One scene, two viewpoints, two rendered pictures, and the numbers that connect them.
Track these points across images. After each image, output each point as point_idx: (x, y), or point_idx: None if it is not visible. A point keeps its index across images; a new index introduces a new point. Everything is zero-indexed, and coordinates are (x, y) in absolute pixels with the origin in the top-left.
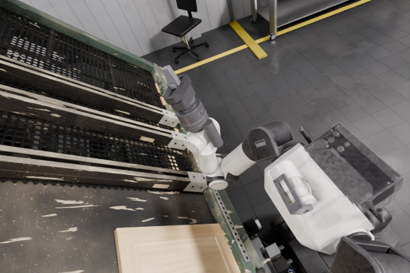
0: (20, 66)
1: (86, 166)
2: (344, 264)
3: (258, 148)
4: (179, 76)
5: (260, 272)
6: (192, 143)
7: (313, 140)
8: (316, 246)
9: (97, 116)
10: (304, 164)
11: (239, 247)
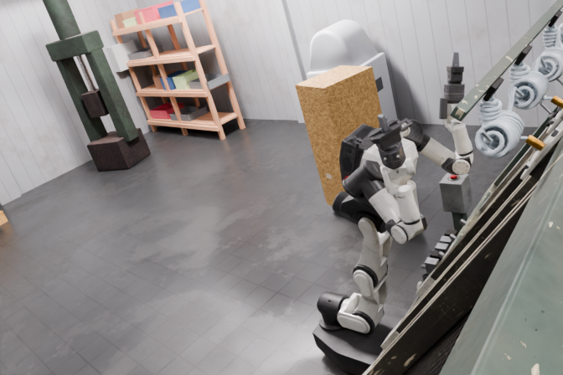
0: (498, 226)
1: (503, 188)
2: (414, 134)
3: (378, 170)
4: (373, 138)
5: (453, 234)
6: (410, 157)
7: (358, 147)
8: (415, 144)
9: (461, 253)
10: (376, 149)
11: (451, 245)
